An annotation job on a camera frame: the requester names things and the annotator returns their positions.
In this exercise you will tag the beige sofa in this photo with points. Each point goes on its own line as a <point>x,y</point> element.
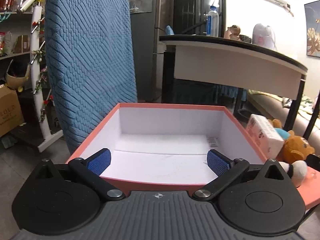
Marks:
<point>275,110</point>

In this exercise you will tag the black round object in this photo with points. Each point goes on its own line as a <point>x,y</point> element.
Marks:
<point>243,113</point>

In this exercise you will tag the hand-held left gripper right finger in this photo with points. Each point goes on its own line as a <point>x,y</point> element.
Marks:
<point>218,162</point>

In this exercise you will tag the blue knitted chair cover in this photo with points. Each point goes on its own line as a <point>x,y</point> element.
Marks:
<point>87,55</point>

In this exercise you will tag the grey refrigerator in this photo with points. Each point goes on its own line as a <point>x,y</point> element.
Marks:
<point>147,50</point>

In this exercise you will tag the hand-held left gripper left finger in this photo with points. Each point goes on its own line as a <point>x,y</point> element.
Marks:
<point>98,161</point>

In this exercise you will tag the white stand with flowers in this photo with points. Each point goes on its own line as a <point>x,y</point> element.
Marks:
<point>37,80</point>

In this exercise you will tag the pink box lid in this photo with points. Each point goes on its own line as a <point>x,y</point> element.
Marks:
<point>308,190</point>

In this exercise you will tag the brown bear plush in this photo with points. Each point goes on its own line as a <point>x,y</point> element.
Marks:
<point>297,147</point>

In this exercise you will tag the white tissue pack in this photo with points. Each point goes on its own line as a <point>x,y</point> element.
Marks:
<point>265,135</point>

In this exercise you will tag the small brown figurine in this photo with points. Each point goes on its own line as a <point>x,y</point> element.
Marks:
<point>233,32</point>

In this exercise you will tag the panda plush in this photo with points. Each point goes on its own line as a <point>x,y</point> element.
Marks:
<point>296,171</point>

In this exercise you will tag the white desk with black top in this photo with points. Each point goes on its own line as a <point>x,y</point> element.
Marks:
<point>225,62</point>

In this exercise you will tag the cluttered storage shelf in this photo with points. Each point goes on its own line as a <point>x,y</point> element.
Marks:
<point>17,35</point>

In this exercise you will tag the orange plush with blue shirt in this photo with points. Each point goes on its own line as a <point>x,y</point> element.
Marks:
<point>283,133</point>

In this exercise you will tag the clear water bottle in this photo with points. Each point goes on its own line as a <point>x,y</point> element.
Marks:
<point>212,22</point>

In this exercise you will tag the blue gold wall painting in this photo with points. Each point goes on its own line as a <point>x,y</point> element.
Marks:
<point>313,30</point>

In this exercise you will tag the pink cardboard box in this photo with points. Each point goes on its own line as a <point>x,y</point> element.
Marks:
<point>160,140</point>

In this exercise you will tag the brown cardboard carton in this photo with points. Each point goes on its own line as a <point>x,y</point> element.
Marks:
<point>8,110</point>

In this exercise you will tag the woven basket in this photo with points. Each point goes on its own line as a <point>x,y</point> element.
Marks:
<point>16,78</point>

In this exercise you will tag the white round appliance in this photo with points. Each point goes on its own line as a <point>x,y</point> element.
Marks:
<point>262,36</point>

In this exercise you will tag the white paper packet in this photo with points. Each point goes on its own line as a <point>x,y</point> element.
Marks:
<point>212,141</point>

